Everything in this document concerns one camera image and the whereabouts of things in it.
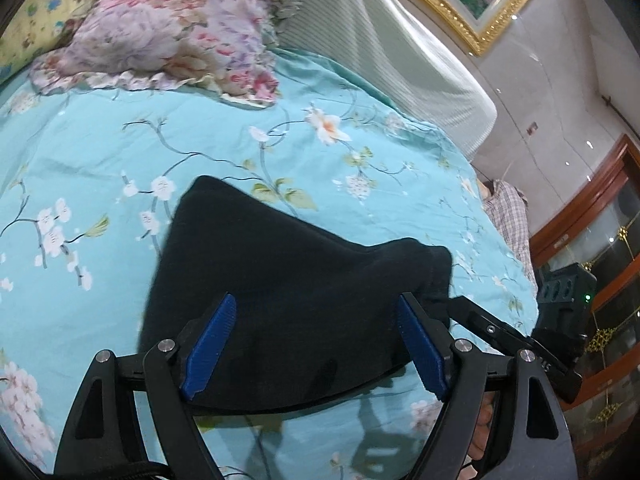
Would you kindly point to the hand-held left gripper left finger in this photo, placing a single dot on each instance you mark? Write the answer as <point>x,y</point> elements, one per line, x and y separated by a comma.
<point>210,350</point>

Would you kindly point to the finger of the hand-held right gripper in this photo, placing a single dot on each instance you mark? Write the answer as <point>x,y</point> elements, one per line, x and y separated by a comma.
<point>490,327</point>

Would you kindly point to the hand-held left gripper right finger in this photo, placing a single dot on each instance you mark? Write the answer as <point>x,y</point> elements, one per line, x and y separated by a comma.
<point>422,350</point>

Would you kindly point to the black pants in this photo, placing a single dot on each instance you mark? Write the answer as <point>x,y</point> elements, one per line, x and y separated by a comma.
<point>280,285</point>

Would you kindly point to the person's right hand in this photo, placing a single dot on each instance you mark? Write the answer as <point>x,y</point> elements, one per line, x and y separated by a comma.
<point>484,417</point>

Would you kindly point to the wooden glass door cabinet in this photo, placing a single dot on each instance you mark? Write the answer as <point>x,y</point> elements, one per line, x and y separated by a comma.
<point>615,260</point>

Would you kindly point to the plaid cloth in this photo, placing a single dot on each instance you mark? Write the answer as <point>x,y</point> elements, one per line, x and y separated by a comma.
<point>510,215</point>

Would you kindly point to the blue floral bed sheet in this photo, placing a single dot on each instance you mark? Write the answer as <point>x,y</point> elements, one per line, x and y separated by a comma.
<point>100,135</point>

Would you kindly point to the white ribbed headboard cover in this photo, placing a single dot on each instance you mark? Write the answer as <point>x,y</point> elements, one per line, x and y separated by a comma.
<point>380,60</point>

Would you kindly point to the pink purple floral pillow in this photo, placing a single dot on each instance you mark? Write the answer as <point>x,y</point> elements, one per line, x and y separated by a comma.
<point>165,35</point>

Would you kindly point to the yellow cartoon print pillow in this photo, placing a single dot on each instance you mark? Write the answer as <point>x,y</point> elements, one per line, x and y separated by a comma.
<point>45,5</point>

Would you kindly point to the wall socket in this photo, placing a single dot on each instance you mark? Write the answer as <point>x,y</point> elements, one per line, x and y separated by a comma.
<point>532,128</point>

